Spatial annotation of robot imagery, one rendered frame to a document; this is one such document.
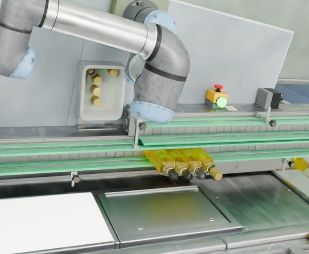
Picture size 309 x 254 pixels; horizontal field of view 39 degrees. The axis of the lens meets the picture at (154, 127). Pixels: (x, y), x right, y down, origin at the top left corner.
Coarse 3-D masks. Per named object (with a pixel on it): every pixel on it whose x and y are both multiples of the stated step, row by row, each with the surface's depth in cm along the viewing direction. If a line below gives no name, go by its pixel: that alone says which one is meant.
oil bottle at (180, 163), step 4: (168, 152) 175; (172, 152) 176; (176, 152) 176; (172, 156) 172; (176, 156) 173; (180, 156) 173; (176, 160) 169; (180, 160) 170; (184, 160) 170; (176, 164) 167; (180, 164) 167; (184, 164) 168; (188, 164) 169; (176, 168) 168; (180, 168) 167; (188, 168) 168; (180, 172) 167
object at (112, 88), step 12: (84, 72) 164; (120, 72) 173; (84, 84) 166; (108, 84) 178; (120, 84) 174; (84, 96) 176; (108, 96) 180; (120, 96) 175; (84, 108) 178; (96, 108) 180; (108, 108) 182; (120, 108) 176
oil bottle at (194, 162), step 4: (180, 152) 177; (184, 152) 177; (188, 152) 178; (184, 156) 174; (188, 156) 174; (192, 156) 174; (196, 156) 175; (188, 160) 171; (192, 160) 171; (196, 160) 171; (200, 160) 172; (192, 164) 169; (196, 164) 169; (200, 164) 170; (192, 168) 169; (192, 172) 170
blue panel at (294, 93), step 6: (276, 84) 263; (282, 84) 265; (288, 84) 267; (294, 84) 269; (300, 84) 271; (306, 84) 273; (282, 90) 251; (288, 90) 252; (294, 90) 254; (300, 90) 256; (306, 90) 258; (282, 96) 238; (288, 96) 239; (294, 96) 241; (300, 96) 243; (306, 96) 245; (294, 102) 229; (300, 102) 231; (306, 102) 232
